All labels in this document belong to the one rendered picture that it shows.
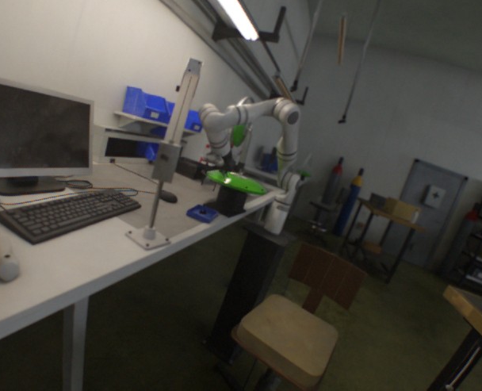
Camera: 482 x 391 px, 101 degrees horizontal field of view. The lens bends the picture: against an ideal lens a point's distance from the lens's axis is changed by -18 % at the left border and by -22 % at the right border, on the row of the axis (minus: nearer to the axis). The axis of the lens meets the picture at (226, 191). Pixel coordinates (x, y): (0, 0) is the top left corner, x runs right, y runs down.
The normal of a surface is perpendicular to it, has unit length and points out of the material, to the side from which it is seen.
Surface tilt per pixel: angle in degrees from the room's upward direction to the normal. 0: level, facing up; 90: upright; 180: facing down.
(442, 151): 90
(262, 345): 90
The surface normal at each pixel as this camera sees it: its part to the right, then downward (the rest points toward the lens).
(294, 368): -0.58, 0.00
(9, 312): 0.29, -0.93
